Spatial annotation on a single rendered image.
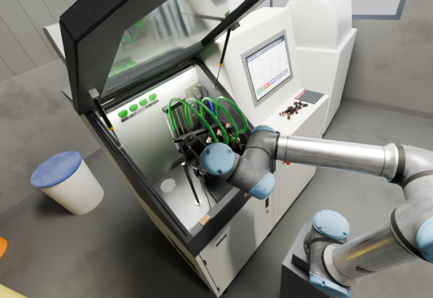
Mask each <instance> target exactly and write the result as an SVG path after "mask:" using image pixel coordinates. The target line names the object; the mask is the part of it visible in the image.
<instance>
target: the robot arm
mask: <svg viewBox="0 0 433 298"><path fill-rule="evenodd" d="M182 141H183V143H184V144H185V145H186V146H187V147H188V148H189V149H190V150H191V151H192V153H193V154H194V155H195V156H196V157H197V159H196V160H195V162H194V163H193V164H192V166H193V167H196V168H197V169H198V170H199V171H200V172H201V173H202V174H203V175H205V173H204V171H205V172H206V174H207V175H208V176H209V178H210V179H213V178H214V177H215V176H217V177H219V178H220V179H222V180H224V181H226V182H228V183H230V184H231V185H233V186H235V187H237V188H238V189H240V190H242V191H244V192H246V194H249V195H251V196H253V197H255V198H257V199H259V200H264V199H265V198H266V197H268V195H270V193H271V192H272V190H273V188H274V185H275V182H276V179H275V176H274V175H273V174H271V172H268V171H267V170H268V167H269V162H270V159H272V160H280V161H284V162H291V163H299V164H304V165H311V166H315V167H323V168H328V169H335V170H339V171H347V172H355V173H359V174H366V175H371V176H379V177H381V179H382V180H383V181H385V182H388V183H395V184H397V185H399V186H400V187H401V188H402V189H403V193H404V196H405V203H404V204H402V205H401V206H399V207H397V208H395V209H394V210H393V211H392V212H391V213H390V218H389V219H390V221H388V222H386V223H384V224H382V225H380V226H378V227H376V228H374V229H372V230H370V231H368V232H366V233H364V234H362V235H360V236H358V237H356V238H354V239H352V240H350V241H349V242H347V236H348V235H349V232H350V227H349V223H348V222H347V220H346V219H345V218H344V217H343V216H342V215H341V214H339V213H337V212H335V211H332V210H321V211H319V212H317V213H316V215H315V216H314V218H313V224H312V228H311V231H309V232H308V233H307V234H306V236H305V238H304V241H303V248H304V250H305V253H306V255H307V257H308V258H309V259H310V260H311V261H310V272H309V273H310V278H309V280H310V283H311V284H312V285H313V286H314V287H315V288H317V289H319V290H320V291H323V292H325V293H327V294H330V295H333V296H336V297H341V298H349V297H350V296H351V287H352V286H355V285H357V284H358V283H359V282H360V279H361V277H362V276H365V275H369V274H373V273H375V272H379V271H382V270H386V269H388V268H392V267H395V266H399V265H402V264H405V263H409V262H412V261H415V260H418V259H422V260H424V261H426V262H428V263H432V264H433V151H429V150H426V149H422V148H419V147H414V146H409V145H401V144H388V145H386V146H384V147H383V146H377V145H367V144H356V143H350V142H340V141H334V140H324V139H318V138H307V137H302V136H291V135H281V134H276V133H275V130H274V129H273V128H272V127H269V126H267V125H259V126H256V127H255V128H254V129H253V130H252V132H251V134H250V135H249V138H248V142H247V145H246V147H245V151H244V153H243V155H242V156H240V155H239V154H236V153H235V152H233V151H232V150H231V148H230V147H229V146H228V145H226V144H223V143H213V144H210V145H208V146H207V145H206V144H205V143H204V142H203V141H201V139H200V138H199V137H198V136H197V135H196V134H195V133H194V132H190V133H189V134H188V135H187V136H185V137H184V138H183V139H182ZM203 170H204V171H203ZM209 174H210V175H211V176H210V175H209Z"/></svg>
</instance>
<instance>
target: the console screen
mask: <svg viewBox="0 0 433 298"><path fill-rule="evenodd" d="M240 57H241V60H242V64H243V67H244V71H245V75H246V78H247V83H248V85H249V89H250V92H251V96H252V99H253V104H254V107H255V108H256V107H257V106H258V105H260V104H261V103H262V102H263V101H265V100H266V99H267V98H269V97H270V96H271V95H272V94H273V93H275V92H276V91H277V90H279V89H280V88H281V87H282V86H284V85H285V84H286V83H288V82H289V81H290V80H291V79H292V78H293V70H292V66H291V58H290V54H289V47H288V42H287V35H286V30H285V29H284V30H282V31H281V32H278V33H277V34H275V35H273V36H272V37H270V38H268V39H266V40H265V41H263V42H261V43H260V44H257V45H256V46H254V47H252V48H251V49H249V50H247V51H245V52H244V53H242V54H240Z"/></svg>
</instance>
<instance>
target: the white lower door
mask: <svg viewBox="0 0 433 298"><path fill-rule="evenodd" d="M272 227H273V190H272V192H271V193H270V195H268V197H266V198H265V199H264V200H259V199H257V198H255V197H253V196H252V197H251V198H250V199H249V200H248V201H247V202H246V203H245V205H244V206H243V207H242V208H241V209H240V210H239V211H238V212H237V213H236V214H235V215H234V216H233V217H232V218H231V220H230V221H229V222H228V223H227V224H226V225H225V226H224V227H223V229H222V230H221V231H220V232H219V233H218V234H217V235H216V236H215V237H214V238H213V239H212V240H211V241H210V242H209V244H208V245H207V246H206V247H205V248H204V249H203V250H202V251H200V253H199V256H200V258H201V260H202V262H203V264H204V266H205V267H206V269H207V271H208V272H209V274H210V276H211V278H212V280H213V282H214V284H215V286H216V288H217V290H218V291H219V293H221V292H222V290H223V289H224V288H225V287H226V286H227V284H228V283H229V282H230V280H231V279H232V278H233V277H234V275H235V274H236V273H237V272H238V270H239V269H240V267H241V266H242V265H243V264H244V263H245V261H246V260H247V258H248V257H249V256H250V255H251V254H252V252H253V251H254V250H255V248H256V247H257V246H258V245H259V243H260V242H261V240H263V238H264V237H265V235H266V234H267V233H268V232H269V231H270V229H271V228H272Z"/></svg>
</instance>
